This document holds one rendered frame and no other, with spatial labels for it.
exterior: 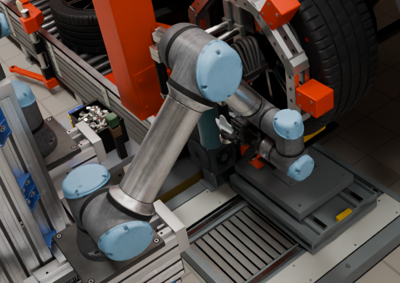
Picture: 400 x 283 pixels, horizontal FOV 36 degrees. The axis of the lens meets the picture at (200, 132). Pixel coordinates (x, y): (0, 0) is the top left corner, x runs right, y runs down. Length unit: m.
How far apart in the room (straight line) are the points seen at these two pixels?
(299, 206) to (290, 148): 0.83
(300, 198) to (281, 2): 0.93
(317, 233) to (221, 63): 1.28
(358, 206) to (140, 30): 1.08
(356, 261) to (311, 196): 0.30
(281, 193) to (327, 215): 0.20
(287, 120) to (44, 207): 0.69
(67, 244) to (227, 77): 0.66
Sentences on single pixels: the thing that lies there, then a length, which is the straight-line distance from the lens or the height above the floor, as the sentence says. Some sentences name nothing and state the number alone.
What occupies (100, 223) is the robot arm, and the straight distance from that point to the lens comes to 1.38.
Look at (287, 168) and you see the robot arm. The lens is 1.65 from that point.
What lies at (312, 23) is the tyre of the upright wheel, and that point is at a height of 1.06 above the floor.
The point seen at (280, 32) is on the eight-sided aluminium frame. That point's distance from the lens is 1.89.
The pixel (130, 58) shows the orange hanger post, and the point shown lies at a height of 0.82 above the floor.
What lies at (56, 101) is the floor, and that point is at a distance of 3.65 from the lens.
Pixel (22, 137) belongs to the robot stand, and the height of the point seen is 1.10.
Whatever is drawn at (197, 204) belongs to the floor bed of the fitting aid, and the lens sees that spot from 2.68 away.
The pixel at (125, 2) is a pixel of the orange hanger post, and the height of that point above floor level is 1.03.
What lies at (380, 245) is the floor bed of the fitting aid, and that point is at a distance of 2.49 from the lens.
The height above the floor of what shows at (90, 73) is 0.39.
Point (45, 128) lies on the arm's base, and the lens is 1.94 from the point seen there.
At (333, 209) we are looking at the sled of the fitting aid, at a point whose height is 0.15.
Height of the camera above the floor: 2.01
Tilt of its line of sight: 40 degrees down
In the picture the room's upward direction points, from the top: 11 degrees counter-clockwise
